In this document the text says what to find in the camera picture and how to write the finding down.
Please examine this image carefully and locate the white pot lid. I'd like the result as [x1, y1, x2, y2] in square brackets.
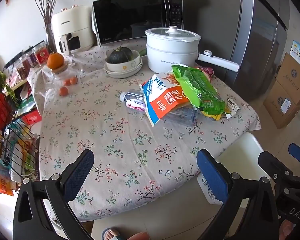
[144, 26, 202, 43]

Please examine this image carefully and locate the person's foot in slipper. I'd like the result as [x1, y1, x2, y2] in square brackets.
[102, 227, 126, 240]

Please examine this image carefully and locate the black wire rack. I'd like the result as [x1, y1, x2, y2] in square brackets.
[0, 115, 41, 188]

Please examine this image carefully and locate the orange packet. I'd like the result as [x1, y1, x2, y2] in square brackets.
[0, 170, 15, 197]

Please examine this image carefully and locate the pink label plastic bottle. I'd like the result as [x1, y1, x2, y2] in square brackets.
[119, 89, 148, 112]

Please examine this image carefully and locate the person's right hand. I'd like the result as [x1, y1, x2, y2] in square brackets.
[281, 220, 300, 240]

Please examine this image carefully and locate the clear plastic bottle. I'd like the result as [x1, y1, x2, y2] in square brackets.
[162, 106, 198, 128]

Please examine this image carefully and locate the white electric pot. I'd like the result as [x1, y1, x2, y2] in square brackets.
[146, 39, 240, 73]

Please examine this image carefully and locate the large orange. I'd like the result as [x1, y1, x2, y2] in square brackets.
[47, 52, 65, 69]

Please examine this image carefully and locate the white bowl with flower print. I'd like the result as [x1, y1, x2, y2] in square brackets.
[105, 55, 141, 72]

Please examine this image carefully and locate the black microwave oven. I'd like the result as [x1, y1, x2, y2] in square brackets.
[92, 0, 184, 47]

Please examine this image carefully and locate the glass vase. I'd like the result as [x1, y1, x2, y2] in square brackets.
[45, 22, 58, 53]

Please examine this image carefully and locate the red box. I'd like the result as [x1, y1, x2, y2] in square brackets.
[21, 110, 42, 128]

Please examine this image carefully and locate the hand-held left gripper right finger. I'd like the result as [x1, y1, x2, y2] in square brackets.
[196, 149, 283, 240]

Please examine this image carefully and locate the clear storage jar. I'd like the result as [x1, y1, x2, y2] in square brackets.
[16, 52, 34, 79]

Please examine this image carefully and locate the cardboard box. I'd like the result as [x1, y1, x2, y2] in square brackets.
[263, 81, 300, 130]
[275, 52, 300, 105]

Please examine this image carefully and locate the yellow packet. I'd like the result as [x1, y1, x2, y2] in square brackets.
[202, 110, 224, 121]

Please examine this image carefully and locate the green snack packet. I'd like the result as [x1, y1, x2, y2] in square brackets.
[171, 64, 227, 115]

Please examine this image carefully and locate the small white wrapper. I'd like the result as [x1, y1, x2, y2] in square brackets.
[224, 98, 240, 119]

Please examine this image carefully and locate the plain white bowl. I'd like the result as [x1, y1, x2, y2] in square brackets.
[104, 62, 143, 78]

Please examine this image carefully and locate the dark green squash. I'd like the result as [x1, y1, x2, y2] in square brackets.
[108, 46, 133, 64]

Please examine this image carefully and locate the glass jar with wooden lid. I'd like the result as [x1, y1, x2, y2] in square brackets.
[43, 64, 84, 98]

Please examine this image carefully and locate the blue orange snack box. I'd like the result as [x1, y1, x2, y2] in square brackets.
[139, 73, 191, 127]

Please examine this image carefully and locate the bundle of dry twigs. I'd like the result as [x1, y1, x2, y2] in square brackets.
[32, 0, 59, 30]

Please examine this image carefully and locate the red label jar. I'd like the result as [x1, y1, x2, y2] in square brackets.
[32, 44, 50, 67]

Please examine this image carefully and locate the grey refrigerator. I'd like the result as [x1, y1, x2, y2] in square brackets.
[210, 0, 291, 98]

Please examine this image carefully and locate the white plastic bin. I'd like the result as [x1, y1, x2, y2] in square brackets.
[197, 132, 266, 208]

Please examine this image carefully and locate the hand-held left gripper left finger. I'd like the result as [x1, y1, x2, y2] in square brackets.
[13, 149, 95, 240]

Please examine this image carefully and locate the person's left hand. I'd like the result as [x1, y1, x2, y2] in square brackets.
[128, 232, 150, 240]

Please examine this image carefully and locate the cream air fryer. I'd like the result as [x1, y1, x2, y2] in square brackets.
[51, 4, 96, 55]

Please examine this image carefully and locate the red snack tube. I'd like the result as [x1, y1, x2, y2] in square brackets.
[195, 66, 215, 77]

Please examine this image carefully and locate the floral tablecloth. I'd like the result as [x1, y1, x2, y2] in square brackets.
[27, 44, 262, 222]

